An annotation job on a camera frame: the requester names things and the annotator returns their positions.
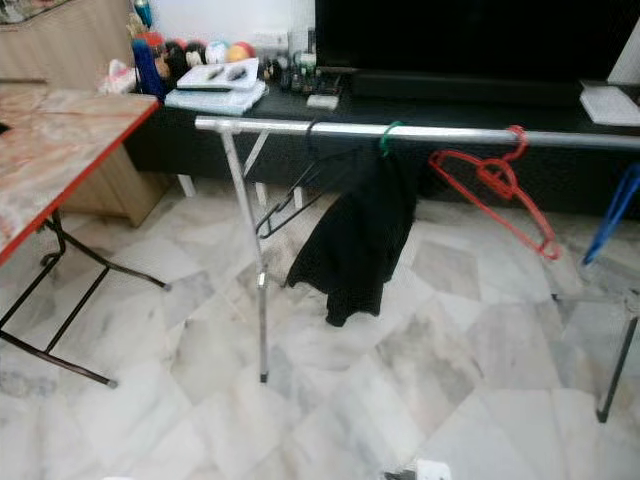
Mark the marble top folding table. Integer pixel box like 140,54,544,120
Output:
0,85,173,389

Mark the red plastic hanger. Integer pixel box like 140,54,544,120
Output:
428,125,563,261

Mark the light wooden cabinet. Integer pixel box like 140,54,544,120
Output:
0,0,161,216

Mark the thin black hanger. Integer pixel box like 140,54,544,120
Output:
255,118,361,241

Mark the black flat screen television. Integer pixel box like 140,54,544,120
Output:
315,0,640,83

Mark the white tray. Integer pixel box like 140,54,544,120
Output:
175,58,259,91

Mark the green plastic hanger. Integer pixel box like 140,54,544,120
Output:
378,120,406,158

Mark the gold and blue trophy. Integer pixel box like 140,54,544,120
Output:
130,0,153,31

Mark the black television console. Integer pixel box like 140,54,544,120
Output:
125,82,640,206

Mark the silver metal clothes rack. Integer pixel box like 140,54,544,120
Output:
195,115,640,383

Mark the black shirt with green logo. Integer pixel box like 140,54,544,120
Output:
285,145,431,328

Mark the black soundbar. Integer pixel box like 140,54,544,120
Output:
350,70,586,108

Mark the black metal frame stool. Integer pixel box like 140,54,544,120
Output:
595,315,640,423

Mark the pink white tissue pack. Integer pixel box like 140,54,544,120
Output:
100,60,139,96

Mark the stack of white papers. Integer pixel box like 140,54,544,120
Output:
163,80,269,116

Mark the blue plastic hanger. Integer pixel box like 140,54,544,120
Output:
582,160,640,266

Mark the white paper sheet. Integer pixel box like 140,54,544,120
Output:
580,83,640,126

